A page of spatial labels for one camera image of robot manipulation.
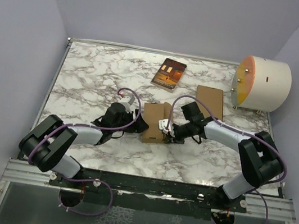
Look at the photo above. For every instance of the folded brown cardboard box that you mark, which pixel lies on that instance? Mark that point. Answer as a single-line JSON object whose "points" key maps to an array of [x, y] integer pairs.
{"points": [[212, 98]]}

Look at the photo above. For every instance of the dark paperback book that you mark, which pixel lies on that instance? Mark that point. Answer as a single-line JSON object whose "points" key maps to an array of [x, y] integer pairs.
{"points": [[169, 74]]}

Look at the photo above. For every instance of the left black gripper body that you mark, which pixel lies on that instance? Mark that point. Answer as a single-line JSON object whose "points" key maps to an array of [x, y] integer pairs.
{"points": [[127, 117]]}

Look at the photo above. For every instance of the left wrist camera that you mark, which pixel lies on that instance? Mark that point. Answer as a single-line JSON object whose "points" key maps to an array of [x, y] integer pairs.
{"points": [[127, 102]]}

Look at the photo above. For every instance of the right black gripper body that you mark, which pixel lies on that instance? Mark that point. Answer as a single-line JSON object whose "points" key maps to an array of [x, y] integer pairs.
{"points": [[184, 130]]}

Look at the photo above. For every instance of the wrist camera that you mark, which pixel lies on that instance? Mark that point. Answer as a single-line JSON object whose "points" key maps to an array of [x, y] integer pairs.
{"points": [[166, 127], [127, 102]]}

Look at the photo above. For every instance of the round pastel drawer cabinet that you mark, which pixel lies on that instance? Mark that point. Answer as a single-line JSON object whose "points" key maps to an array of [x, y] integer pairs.
{"points": [[260, 84]]}

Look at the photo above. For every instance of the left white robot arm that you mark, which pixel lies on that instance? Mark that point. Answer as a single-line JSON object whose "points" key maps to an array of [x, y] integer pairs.
{"points": [[46, 145]]}

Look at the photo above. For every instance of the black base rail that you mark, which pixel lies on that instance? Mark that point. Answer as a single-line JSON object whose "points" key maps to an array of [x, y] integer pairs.
{"points": [[129, 191]]}

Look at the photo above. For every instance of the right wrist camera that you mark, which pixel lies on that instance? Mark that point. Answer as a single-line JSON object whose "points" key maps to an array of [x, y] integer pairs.
{"points": [[166, 127]]}

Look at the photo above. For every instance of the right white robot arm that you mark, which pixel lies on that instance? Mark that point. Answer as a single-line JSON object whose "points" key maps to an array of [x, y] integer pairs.
{"points": [[258, 155]]}

